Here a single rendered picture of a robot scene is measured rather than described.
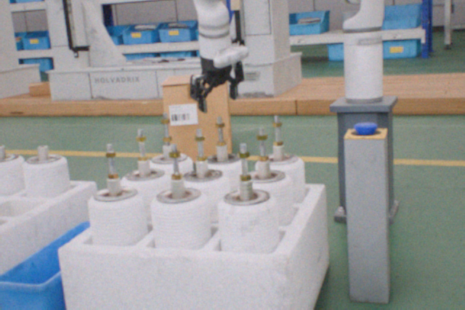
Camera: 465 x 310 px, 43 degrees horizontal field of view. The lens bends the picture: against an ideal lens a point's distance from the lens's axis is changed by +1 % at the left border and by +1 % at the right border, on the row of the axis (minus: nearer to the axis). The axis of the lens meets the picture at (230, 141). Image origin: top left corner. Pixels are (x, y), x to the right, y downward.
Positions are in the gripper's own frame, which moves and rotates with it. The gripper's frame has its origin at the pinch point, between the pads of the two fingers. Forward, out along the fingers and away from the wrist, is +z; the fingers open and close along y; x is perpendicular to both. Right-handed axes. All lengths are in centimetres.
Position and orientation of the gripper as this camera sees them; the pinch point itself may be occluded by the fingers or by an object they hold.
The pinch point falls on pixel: (218, 103)
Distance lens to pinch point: 146.2
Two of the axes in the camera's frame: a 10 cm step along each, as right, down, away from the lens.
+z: 0.4, 8.1, 5.8
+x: 6.2, 4.4, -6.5
